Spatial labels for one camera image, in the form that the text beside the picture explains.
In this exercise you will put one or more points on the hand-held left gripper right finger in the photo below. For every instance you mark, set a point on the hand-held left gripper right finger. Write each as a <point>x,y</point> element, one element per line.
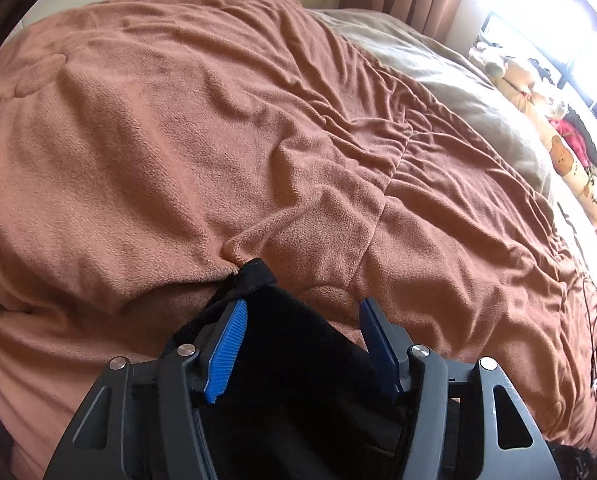
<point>378,350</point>

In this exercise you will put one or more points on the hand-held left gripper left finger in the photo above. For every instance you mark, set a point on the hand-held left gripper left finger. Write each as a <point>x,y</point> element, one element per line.
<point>226,355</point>

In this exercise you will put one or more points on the black pants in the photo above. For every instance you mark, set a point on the black pants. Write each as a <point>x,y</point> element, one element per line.
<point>288,360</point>

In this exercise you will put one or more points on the brown fleece blanket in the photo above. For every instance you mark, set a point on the brown fleece blanket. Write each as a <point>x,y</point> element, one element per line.
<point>178,135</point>

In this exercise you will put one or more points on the beige duvet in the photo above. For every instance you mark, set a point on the beige duvet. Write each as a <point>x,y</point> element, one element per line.
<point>453,85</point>

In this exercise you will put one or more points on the red cloth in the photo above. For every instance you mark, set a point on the red cloth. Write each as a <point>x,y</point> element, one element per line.
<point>571,137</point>

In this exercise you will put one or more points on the tan plush toy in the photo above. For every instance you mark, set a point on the tan plush toy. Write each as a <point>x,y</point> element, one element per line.
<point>513,77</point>

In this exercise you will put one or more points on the window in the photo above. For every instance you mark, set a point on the window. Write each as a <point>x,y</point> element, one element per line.
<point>553,20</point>

